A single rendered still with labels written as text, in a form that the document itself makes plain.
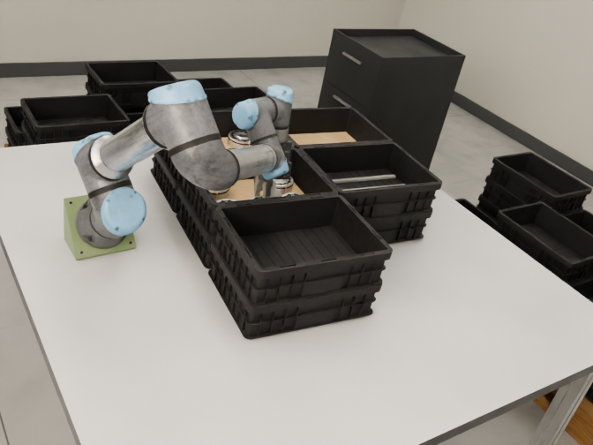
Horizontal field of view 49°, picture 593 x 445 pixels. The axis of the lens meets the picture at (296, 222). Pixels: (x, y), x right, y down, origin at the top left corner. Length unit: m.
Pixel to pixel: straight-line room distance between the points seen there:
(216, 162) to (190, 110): 0.12
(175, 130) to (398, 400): 0.83
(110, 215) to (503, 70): 4.26
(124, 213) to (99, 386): 0.44
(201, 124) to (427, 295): 0.96
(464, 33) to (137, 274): 4.40
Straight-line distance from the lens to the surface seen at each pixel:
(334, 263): 1.62
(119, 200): 1.70
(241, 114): 1.73
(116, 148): 1.60
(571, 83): 5.15
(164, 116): 1.38
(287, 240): 1.83
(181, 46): 5.23
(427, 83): 3.67
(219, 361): 1.62
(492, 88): 5.58
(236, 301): 1.69
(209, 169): 1.36
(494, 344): 1.92
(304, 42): 5.78
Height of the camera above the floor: 1.84
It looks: 32 degrees down
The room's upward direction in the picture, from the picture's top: 12 degrees clockwise
